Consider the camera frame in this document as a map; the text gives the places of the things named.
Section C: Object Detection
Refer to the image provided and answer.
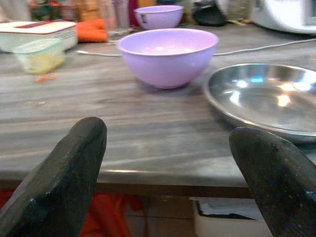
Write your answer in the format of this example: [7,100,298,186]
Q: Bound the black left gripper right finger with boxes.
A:
[229,127,316,237]

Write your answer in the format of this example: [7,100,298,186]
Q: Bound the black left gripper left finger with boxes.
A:
[0,117,108,237]

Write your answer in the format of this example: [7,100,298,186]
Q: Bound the red fabric under table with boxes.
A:
[0,188,144,237]

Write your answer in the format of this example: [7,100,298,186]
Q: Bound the white cardboard box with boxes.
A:
[191,197,275,237]

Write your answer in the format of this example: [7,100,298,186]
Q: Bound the stainless steel plate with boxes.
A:
[203,63,316,143]

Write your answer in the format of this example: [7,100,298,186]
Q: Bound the clear container with green lid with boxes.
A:
[12,38,66,75]

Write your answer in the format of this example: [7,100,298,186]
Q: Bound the white box with red lid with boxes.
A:
[0,20,78,53]

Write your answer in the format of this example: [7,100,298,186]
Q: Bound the orange cloth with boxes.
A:
[75,19,109,43]

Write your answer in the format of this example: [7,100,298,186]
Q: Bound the large lilac plastic bowl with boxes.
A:
[117,28,220,89]

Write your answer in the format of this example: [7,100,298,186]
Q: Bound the white kitchen appliance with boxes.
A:
[250,0,316,35]

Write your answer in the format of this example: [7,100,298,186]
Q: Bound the clear glass tumbler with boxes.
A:
[98,0,130,35]

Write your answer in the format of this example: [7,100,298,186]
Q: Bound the black rounded object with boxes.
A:
[192,0,228,27]

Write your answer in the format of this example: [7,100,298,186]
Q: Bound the small lilac plastic bowl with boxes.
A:
[134,4,185,31]

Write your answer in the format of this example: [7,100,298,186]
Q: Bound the white cable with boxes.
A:
[75,37,316,57]

